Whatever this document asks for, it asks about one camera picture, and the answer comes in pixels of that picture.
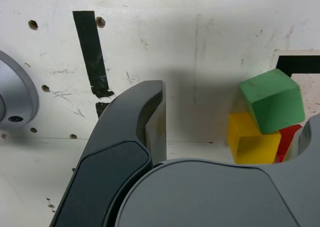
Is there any black tape strip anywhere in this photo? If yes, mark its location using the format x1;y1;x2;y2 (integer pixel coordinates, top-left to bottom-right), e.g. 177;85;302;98
72;10;115;119

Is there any yellow cube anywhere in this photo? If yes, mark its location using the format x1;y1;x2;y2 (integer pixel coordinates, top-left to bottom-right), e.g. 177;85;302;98
227;111;282;165

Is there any green cube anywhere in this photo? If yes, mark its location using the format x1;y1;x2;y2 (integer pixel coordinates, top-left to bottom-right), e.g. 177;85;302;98
239;68;306;135

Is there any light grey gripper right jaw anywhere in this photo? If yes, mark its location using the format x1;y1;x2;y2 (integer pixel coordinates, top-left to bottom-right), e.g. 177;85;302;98
114;112;320;227

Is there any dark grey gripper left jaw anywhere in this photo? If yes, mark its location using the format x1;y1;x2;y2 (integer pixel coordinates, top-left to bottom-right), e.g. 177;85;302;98
49;79;168;227

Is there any black tape square outline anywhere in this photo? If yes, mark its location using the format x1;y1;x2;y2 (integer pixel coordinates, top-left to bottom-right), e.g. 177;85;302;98
274;54;320;79

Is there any red cube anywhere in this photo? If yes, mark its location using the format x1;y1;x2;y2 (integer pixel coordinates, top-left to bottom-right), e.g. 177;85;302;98
273;123;303;164

